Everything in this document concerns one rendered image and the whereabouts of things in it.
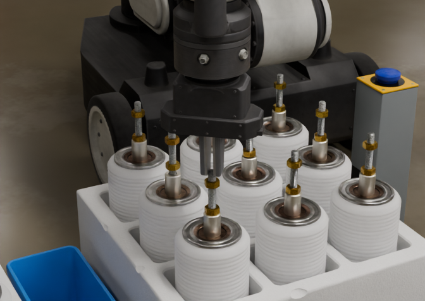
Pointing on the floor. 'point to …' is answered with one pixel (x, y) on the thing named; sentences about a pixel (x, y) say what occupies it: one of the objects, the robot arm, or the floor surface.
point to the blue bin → (56, 277)
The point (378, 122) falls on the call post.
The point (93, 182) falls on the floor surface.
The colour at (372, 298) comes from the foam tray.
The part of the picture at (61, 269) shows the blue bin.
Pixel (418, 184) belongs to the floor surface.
